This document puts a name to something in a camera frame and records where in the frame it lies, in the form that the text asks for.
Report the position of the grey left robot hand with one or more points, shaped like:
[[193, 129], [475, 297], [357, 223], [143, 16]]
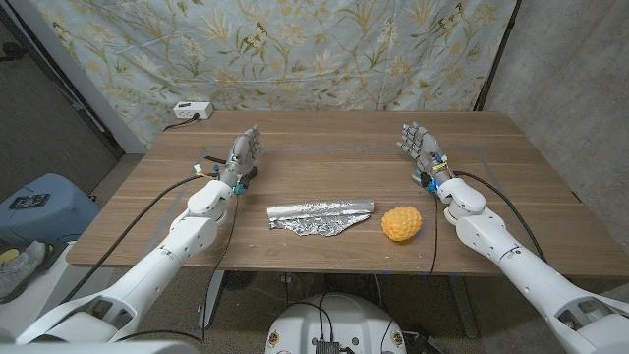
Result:
[[241, 155]]

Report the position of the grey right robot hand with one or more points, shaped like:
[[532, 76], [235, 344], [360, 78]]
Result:
[[426, 150]]

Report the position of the aluminum foil roll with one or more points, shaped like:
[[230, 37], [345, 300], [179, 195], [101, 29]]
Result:
[[319, 211]]

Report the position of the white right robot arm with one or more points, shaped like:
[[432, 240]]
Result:
[[521, 260]]

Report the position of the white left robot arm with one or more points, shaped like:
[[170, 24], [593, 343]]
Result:
[[182, 241]]

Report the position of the teal soap box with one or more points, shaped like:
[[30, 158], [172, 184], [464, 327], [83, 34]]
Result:
[[417, 178]]

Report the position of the yellow bumpy ball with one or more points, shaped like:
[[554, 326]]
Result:
[[402, 223]]

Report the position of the black torso connector box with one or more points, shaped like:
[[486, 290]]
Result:
[[327, 347]]

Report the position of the white power strip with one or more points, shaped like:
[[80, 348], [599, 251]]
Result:
[[192, 110]]

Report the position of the floral backdrop cloth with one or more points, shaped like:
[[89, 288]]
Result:
[[295, 54]]

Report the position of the black backdrop pole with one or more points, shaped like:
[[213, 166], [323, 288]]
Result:
[[496, 54]]

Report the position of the grey table leg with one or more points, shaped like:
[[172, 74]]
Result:
[[211, 300], [463, 307]]

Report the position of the white robot torso base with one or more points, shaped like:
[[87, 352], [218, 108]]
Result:
[[339, 319]]

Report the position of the blue stool with phone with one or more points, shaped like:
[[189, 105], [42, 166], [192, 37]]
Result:
[[54, 216]]

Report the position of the white floor platform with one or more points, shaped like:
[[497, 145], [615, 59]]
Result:
[[59, 275]]

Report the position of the white robot chest cover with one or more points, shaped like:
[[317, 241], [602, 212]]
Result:
[[98, 348]]

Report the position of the grey sneaker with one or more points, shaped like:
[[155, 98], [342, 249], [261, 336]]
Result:
[[19, 270]]

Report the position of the black slipper yellow insole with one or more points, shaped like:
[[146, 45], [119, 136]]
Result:
[[7, 256]]

